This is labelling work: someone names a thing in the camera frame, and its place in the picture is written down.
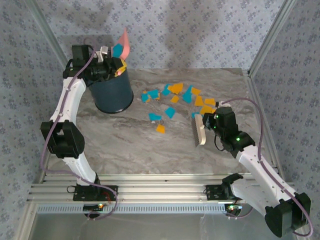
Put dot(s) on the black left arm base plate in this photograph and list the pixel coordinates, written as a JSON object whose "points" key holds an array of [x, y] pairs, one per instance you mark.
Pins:
{"points": [[82, 196]]}

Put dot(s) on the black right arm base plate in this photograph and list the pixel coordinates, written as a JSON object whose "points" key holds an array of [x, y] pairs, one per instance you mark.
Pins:
{"points": [[212, 192]]}

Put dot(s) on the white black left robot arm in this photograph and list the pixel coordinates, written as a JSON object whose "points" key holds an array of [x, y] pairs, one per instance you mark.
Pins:
{"points": [[73, 100]]}

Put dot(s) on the aluminium side rail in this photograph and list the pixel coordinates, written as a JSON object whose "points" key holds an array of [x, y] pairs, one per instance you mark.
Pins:
{"points": [[256, 95], [43, 179]]}

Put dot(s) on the pink plastic dustpan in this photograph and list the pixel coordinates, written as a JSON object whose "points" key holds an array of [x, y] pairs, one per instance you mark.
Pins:
{"points": [[126, 45]]}

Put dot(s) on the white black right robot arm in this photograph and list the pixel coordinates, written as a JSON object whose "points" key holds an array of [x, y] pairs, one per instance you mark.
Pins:
{"points": [[250, 162]]}

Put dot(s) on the dark blue waste bin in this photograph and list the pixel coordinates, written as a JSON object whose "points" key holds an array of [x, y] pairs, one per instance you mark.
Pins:
{"points": [[112, 92]]}

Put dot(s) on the grey metal bottom panel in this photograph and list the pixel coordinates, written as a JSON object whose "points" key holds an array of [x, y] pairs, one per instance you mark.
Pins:
{"points": [[150, 227]]}

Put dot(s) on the cream hand brush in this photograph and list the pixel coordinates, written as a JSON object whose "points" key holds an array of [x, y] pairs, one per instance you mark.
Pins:
{"points": [[201, 130]]}

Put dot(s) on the aluminium front rail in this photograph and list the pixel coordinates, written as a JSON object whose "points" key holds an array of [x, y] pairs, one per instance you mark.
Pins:
{"points": [[162, 190]]}

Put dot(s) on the aluminium frame post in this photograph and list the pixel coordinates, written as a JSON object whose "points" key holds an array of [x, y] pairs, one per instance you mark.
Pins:
{"points": [[45, 27], [272, 35]]}

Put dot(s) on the small LED circuit board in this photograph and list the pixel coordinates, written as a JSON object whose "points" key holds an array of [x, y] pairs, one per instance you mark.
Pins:
{"points": [[233, 207], [93, 207]]}

